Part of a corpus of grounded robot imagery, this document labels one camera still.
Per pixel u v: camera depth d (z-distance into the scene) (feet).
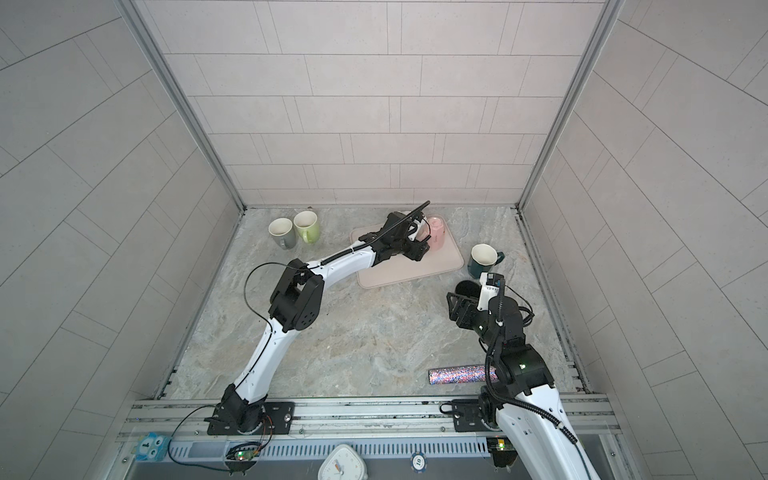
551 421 1.49
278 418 2.33
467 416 2.32
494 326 1.75
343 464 2.07
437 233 3.25
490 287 2.11
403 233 2.65
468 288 2.78
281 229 3.27
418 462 2.15
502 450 2.23
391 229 2.28
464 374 2.52
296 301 1.92
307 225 3.26
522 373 1.65
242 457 2.11
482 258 3.07
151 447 2.14
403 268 2.85
